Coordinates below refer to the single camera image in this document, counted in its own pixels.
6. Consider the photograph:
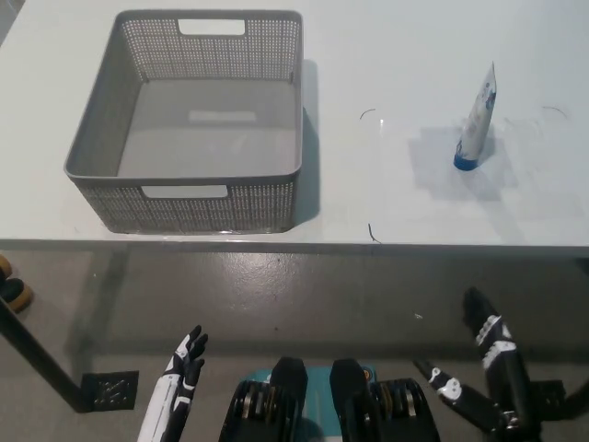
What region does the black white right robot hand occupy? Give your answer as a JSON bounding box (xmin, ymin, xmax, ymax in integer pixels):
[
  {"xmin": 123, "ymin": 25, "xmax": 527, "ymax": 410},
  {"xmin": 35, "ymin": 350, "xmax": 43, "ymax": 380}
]
[{"xmin": 412, "ymin": 286, "xmax": 540, "ymax": 435}]

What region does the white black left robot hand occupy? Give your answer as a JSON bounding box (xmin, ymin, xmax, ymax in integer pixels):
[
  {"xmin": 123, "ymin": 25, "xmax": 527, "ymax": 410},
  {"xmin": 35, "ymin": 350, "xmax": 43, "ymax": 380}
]
[{"xmin": 136, "ymin": 324, "xmax": 210, "ymax": 442}]

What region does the grey perforated plastic basket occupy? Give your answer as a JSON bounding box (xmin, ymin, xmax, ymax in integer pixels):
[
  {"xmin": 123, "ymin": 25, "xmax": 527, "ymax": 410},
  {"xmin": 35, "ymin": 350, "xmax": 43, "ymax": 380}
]
[{"xmin": 63, "ymin": 9, "xmax": 306, "ymax": 235}]

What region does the white shampoo tube blue cap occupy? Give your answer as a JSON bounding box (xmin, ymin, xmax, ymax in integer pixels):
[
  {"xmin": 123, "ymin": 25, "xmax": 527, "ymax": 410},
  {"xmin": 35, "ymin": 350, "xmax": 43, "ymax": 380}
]
[{"xmin": 453, "ymin": 60, "xmax": 499, "ymax": 172}]

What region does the black shoe tan sole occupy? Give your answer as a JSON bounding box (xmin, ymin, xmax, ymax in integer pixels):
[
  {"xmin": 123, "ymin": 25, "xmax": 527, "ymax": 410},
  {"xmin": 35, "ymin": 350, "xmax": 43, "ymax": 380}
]
[{"xmin": 0, "ymin": 277, "xmax": 34, "ymax": 315}]

